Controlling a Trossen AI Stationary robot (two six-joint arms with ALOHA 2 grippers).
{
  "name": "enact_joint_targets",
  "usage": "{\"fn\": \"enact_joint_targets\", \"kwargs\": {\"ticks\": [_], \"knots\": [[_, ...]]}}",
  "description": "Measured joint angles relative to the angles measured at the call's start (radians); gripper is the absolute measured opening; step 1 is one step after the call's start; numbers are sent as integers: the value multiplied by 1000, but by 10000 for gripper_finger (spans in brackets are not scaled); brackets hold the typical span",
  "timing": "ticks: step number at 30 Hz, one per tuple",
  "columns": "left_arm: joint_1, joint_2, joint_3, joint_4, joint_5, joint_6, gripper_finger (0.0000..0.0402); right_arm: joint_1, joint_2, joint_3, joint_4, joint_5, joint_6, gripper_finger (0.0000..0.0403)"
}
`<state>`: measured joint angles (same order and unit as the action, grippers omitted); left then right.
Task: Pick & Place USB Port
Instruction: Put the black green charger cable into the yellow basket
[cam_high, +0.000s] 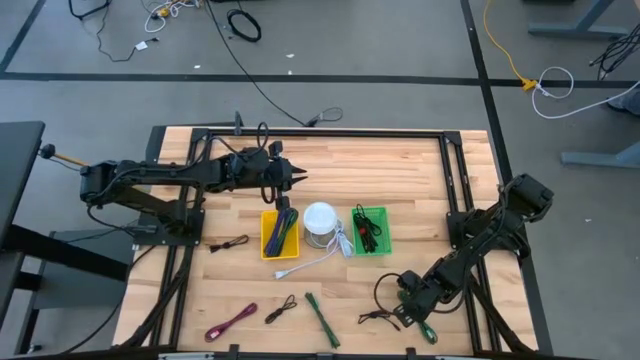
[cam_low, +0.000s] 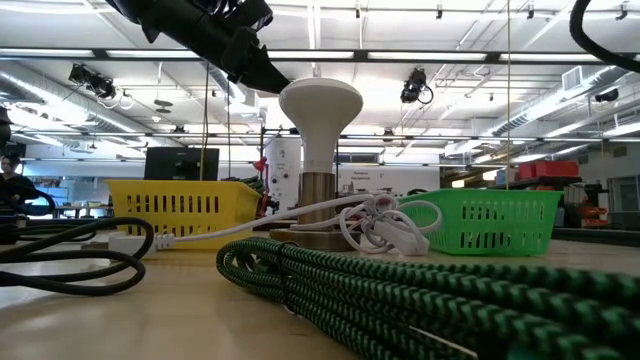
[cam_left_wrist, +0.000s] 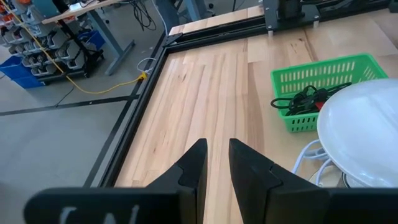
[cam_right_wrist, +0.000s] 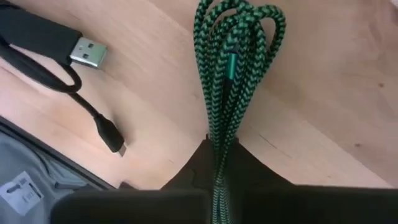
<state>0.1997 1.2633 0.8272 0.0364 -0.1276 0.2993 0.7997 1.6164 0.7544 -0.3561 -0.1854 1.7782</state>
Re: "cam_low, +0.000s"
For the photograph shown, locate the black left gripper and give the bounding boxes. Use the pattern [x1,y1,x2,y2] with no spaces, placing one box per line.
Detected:
[107,0,292,95]

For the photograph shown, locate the green braided usb cable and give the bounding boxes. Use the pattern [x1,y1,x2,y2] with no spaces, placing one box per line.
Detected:
[215,237,640,360]
[222,174,266,197]

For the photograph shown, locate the white machine cabinet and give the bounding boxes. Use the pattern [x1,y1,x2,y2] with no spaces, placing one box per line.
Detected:
[264,137,304,211]

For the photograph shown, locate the black computer monitor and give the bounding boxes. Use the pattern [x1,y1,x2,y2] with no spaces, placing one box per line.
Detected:
[143,146,220,181]

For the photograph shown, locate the yellow plastic basket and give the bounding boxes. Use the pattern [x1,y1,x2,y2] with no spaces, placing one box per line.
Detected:
[105,179,262,251]

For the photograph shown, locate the white signboard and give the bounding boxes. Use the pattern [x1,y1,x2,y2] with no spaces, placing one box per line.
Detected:
[339,165,441,196]

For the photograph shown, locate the person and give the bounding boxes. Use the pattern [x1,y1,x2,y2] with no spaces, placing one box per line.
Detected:
[0,152,40,217]

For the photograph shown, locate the green plastic basket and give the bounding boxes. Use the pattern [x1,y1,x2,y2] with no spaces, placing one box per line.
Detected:
[397,187,565,257]

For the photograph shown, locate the red storage bins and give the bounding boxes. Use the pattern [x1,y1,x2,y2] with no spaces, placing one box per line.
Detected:
[517,159,580,180]

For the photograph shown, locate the white lamp power cord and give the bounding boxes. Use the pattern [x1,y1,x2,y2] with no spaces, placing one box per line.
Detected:
[108,192,444,256]

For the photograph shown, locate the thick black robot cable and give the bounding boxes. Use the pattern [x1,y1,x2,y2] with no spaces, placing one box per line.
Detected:
[569,0,640,74]

